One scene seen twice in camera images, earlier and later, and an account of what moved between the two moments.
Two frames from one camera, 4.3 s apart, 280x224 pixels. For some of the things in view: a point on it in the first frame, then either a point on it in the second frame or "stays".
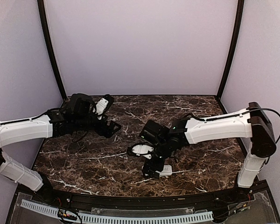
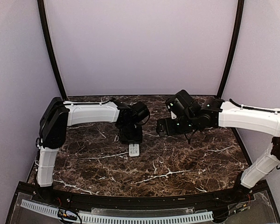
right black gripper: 159,166 to 170,130
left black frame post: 45,28 stays
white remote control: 167,171 to 134,150
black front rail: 44,191 stays
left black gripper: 109,132 to 138,138
